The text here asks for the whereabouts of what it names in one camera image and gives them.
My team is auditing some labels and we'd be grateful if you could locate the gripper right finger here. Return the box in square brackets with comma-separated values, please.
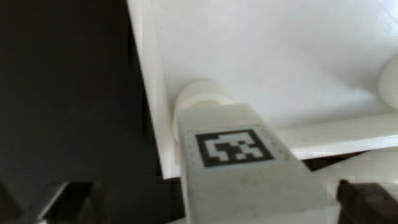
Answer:
[336, 180, 398, 224]

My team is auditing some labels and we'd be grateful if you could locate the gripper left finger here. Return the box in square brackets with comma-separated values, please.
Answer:
[34, 182, 98, 224]

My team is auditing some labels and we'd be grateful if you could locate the white table leg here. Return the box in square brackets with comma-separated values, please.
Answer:
[174, 80, 339, 224]

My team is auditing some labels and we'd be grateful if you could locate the white square table top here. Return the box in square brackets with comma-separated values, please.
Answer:
[126, 0, 398, 178]

